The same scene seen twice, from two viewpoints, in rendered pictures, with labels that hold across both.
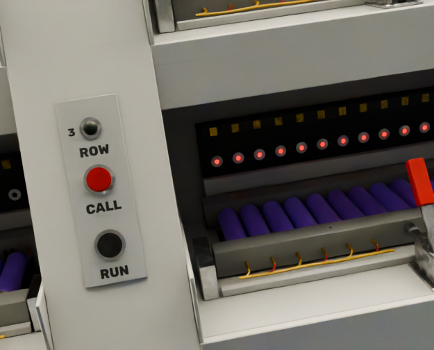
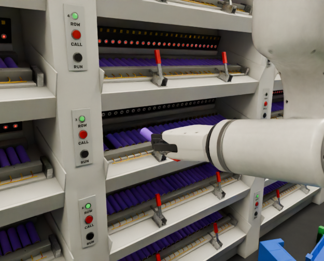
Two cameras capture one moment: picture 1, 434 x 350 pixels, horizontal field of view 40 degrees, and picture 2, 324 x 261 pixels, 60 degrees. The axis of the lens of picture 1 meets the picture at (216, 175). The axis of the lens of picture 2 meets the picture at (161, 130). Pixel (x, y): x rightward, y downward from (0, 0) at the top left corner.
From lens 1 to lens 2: 1.00 m
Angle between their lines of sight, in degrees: 36
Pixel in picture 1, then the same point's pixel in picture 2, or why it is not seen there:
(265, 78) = (280, 87)
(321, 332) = not seen: hidden behind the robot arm
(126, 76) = (270, 85)
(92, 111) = (266, 91)
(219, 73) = (277, 85)
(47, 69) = (263, 82)
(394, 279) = not seen: hidden behind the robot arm
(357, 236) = (273, 115)
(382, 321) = not seen: hidden behind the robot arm
